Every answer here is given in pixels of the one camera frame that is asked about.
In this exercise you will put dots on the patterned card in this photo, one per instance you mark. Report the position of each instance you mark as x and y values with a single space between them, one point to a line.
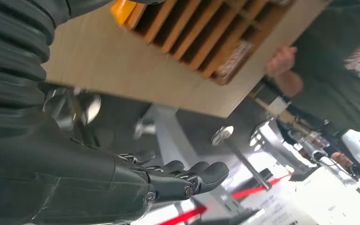
232 60

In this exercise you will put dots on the person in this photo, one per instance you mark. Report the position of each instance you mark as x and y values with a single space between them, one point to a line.
329 77

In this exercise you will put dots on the wooden card organizer box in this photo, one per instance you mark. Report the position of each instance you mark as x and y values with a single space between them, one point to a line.
198 34

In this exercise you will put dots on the white angled stand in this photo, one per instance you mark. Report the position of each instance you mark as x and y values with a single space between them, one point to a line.
173 133

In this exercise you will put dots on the red barrier belt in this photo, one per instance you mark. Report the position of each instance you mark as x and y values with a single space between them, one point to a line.
251 191

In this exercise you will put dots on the chrome stanchion base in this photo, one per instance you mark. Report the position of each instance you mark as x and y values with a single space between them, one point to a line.
74 107

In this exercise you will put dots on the chrome stanchion post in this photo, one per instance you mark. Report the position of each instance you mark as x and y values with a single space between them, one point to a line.
242 161

